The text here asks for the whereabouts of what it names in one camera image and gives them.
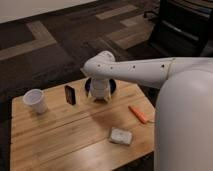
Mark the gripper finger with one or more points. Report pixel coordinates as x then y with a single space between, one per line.
108 97
89 94

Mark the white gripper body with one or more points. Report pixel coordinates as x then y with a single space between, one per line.
99 88

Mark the dark blue ceramic bowl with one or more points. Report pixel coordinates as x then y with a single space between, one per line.
112 84

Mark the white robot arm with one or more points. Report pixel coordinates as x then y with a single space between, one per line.
183 130

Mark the dark brown upright block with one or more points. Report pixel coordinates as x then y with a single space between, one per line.
70 95

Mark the orange carrot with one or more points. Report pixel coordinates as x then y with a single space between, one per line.
140 115

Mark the white wrapped packet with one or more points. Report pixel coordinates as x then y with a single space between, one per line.
120 136

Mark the white plastic cup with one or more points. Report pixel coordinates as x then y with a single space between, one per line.
35 99

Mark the black office chair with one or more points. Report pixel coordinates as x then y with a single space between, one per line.
182 27

